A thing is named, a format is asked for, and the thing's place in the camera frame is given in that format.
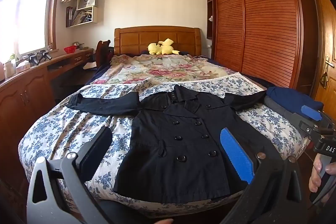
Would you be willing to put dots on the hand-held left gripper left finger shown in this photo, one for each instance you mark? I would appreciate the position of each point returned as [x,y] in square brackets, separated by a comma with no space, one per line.
[97,144]

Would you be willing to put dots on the yellow plush toy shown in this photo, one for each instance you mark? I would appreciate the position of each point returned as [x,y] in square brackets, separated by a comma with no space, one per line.
[160,48]

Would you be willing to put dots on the wooden door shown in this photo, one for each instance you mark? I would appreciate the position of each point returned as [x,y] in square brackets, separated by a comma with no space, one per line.
[328,29]

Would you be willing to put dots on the navy bed sheet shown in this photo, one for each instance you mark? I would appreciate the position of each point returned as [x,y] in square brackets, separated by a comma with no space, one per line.
[252,79]

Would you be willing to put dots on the black gadget on desk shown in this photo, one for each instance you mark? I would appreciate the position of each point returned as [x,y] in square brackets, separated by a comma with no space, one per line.
[39,57]

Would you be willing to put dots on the wooden desk with cabinets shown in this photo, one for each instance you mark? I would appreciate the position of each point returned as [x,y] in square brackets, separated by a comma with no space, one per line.
[26,98]

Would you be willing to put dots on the black double-breasted coat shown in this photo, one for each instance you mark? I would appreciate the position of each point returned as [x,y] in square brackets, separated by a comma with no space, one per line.
[183,150]

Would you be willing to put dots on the blue floral bed sheet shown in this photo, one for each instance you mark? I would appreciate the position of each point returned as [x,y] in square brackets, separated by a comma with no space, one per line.
[52,134]

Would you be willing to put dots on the wooden bed headboard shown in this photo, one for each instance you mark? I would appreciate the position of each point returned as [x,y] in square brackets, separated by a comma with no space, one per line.
[136,39]

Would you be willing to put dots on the folded grey garment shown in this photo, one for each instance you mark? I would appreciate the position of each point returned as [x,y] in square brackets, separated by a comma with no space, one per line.
[281,113]

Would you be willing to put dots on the white wall shelf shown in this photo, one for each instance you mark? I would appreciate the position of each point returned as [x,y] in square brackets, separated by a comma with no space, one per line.
[95,14]

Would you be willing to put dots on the metal bowl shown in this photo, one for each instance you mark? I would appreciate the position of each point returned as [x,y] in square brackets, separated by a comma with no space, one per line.
[78,45]

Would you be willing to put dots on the wooden slatted wardrobe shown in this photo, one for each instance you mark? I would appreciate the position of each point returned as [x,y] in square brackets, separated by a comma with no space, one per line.
[262,16]

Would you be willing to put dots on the hanging key tag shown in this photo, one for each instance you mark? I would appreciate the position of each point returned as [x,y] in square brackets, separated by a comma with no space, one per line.
[324,80]

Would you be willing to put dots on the red basket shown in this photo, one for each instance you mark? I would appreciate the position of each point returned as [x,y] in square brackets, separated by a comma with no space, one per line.
[70,49]

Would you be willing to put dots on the row of files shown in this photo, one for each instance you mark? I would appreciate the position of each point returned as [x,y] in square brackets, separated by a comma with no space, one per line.
[78,16]

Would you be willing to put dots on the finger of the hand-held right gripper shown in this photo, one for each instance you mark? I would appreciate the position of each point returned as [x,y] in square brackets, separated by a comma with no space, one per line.
[311,112]
[315,129]

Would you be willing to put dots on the white paper sheet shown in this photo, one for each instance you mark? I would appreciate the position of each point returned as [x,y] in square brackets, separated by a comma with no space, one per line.
[89,65]

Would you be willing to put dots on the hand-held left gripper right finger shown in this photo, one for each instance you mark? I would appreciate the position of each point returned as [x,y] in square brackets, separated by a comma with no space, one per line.
[236,153]

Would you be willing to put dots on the person's right hand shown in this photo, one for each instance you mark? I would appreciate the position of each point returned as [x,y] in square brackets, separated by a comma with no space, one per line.
[315,174]

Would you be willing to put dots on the white boxes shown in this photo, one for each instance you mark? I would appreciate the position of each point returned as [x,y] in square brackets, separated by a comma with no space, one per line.
[22,66]

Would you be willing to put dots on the pink floral quilt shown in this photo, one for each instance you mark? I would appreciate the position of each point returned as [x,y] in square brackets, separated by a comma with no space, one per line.
[168,69]

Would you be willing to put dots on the wooden chair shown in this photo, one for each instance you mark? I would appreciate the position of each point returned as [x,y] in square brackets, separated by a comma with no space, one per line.
[103,53]

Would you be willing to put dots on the window with wooden frame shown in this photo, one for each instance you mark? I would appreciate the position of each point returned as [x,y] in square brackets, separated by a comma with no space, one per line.
[26,8]

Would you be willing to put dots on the folded blue garment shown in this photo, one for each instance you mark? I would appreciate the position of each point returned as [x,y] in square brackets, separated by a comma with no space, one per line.
[288,98]

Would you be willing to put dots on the white paper bag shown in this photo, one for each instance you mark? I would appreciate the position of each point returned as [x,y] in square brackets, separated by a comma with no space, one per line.
[86,1]

